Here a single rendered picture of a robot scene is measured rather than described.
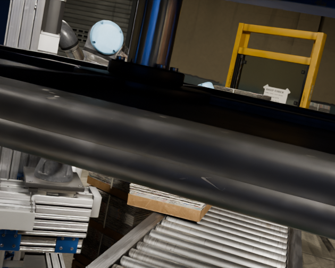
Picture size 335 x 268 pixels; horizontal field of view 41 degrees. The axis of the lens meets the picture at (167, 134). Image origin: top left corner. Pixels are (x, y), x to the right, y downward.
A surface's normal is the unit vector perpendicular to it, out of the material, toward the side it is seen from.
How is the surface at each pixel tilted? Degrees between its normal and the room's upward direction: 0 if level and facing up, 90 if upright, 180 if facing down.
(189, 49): 90
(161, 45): 90
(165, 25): 90
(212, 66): 90
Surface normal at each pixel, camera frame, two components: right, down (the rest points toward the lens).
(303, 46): -0.28, 0.08
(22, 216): 0.33, 0.20
